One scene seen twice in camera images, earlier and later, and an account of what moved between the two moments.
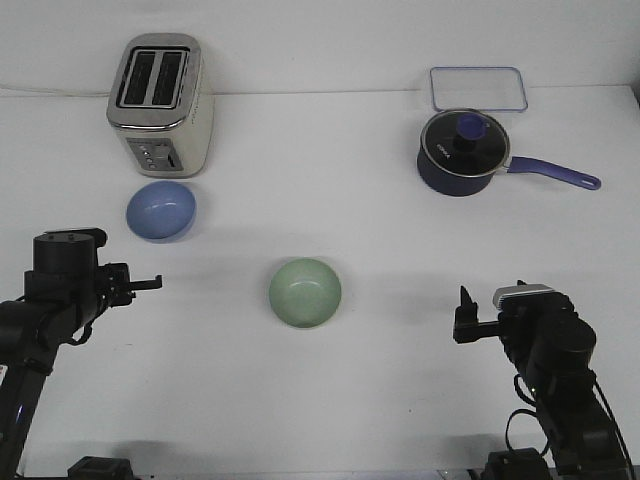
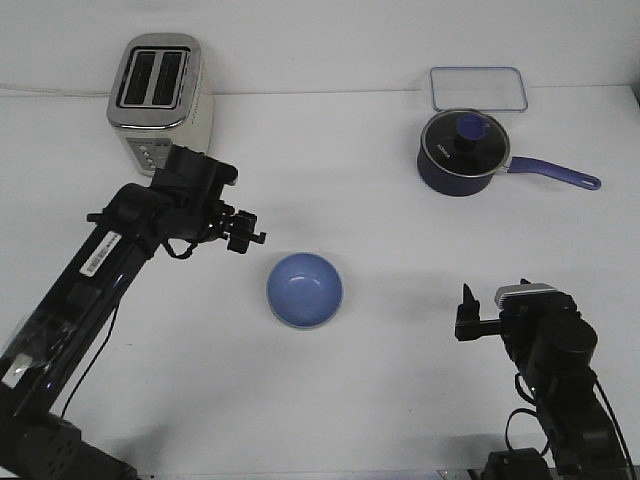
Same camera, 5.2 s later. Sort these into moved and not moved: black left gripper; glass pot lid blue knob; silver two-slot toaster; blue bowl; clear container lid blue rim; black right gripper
Moved: black left gripper; blue bowl
Not moved: clear container lid blue rim; glass pot lid blue knob; black right gripper; silver two-slot toaster
